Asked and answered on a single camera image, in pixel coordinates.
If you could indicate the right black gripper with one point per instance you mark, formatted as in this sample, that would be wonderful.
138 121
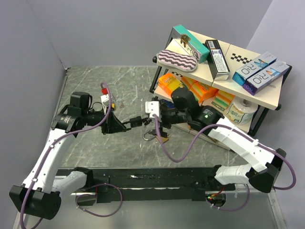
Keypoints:
163 124

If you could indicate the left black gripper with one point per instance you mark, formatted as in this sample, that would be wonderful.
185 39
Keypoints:
112 124

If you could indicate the black-headed keys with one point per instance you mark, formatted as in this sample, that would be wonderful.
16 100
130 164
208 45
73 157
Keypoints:
146 121

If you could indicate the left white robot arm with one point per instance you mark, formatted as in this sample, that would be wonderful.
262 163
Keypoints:
40 195

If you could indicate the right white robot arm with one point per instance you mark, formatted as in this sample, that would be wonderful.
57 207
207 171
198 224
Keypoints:
263 163

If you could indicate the orange green box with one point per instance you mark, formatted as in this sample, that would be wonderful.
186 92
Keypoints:
169 83

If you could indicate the striped sponge pack behind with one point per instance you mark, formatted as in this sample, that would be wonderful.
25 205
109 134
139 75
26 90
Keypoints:
187 82

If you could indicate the striped sponge pack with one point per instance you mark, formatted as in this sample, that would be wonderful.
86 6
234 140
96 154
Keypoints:
187 82
222 100

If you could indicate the orange sponge pack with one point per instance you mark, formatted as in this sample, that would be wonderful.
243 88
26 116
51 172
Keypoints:
203 91

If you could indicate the pink wavy eye mask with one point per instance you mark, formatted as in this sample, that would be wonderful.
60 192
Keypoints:
185 63

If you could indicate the black silver box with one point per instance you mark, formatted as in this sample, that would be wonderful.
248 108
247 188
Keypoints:
216 60

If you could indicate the teal box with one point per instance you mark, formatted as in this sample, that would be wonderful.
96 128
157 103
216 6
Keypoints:
190 43

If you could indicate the toilet paper roll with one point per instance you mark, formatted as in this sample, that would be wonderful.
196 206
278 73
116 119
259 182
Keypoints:
241 111

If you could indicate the blue toothpaste box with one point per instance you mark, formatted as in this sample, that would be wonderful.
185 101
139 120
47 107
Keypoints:
253 67

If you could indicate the purple toothpaste box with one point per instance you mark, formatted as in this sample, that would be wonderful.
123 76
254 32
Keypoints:
266 76

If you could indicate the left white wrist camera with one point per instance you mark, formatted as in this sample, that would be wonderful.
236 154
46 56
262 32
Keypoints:
105 100

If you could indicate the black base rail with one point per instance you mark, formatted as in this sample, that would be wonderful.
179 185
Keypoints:
155 183

